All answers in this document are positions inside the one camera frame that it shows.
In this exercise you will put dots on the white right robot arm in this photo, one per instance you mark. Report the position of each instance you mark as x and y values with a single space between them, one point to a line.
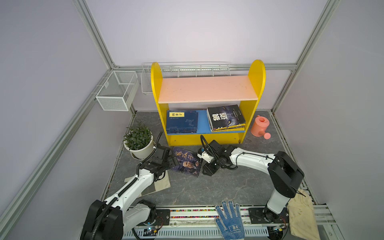
285 174

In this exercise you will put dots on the dark blue book yellow label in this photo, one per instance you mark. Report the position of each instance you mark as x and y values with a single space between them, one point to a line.
182 122

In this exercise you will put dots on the blue dotted knit glove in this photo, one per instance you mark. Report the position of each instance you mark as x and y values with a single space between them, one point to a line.
229 221

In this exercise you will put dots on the green potted plant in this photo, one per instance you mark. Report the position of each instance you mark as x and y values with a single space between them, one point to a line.
138 138

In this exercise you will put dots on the white plastic plant pot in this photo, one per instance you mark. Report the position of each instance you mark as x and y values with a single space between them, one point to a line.
142 153

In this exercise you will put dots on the pink upper shelf board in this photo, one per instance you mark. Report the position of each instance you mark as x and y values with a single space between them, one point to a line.
207 90

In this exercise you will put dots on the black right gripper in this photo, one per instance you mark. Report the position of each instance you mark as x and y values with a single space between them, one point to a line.
209 170

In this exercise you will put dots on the cream leather glove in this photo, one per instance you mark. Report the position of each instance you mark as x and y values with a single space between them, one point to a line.
302 217

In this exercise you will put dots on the blue lower shelf board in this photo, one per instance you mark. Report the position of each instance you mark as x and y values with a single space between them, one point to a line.
203 123

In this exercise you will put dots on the yellow bookshelf frame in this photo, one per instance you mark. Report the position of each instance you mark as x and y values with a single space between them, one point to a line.
257 75

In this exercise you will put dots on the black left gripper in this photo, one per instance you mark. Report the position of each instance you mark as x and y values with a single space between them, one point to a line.
172 161

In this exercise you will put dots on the purple book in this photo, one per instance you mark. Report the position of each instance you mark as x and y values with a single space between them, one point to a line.
188 162

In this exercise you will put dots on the beige grey work glove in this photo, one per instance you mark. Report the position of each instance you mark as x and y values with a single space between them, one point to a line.
157 186

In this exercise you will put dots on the white wire basket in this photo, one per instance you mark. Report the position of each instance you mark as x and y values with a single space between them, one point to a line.
184 70

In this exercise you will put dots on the aluminium frame post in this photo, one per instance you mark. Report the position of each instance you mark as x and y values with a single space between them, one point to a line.
87 18

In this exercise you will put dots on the white mesh basket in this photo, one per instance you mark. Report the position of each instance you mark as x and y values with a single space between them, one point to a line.
118 91

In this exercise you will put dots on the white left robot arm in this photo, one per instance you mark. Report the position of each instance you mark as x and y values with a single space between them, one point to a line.
111 218

